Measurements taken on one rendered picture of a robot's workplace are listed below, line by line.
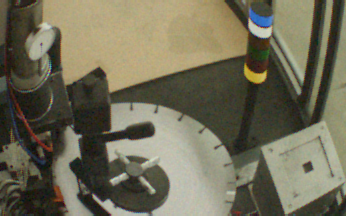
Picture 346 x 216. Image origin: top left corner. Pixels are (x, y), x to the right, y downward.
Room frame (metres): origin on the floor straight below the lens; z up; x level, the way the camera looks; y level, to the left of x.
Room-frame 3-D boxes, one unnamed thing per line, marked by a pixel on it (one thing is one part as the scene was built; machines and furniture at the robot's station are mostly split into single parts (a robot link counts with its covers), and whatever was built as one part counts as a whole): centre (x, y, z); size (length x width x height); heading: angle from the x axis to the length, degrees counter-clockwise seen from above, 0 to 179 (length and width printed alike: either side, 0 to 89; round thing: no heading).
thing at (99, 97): (0.56, 0.10, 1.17); 0.06 x 0.05 x 0.20; 105
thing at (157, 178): (0.62, 0.05, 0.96); 0.11 x 0.11 x 0.03
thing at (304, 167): (0.70, -0.28, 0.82); 0.18 x 0.18 x 0.15; 24
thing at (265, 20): (0.86, -0.14, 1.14); 0.05 x 0.04 x 0.03; 24
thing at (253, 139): (0.86, -0.14, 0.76); 0.09 x 0.03 x 0.03; 114
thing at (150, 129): (0.55, 0.06, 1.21); 0.08 x 0.06 x 0.03; 114
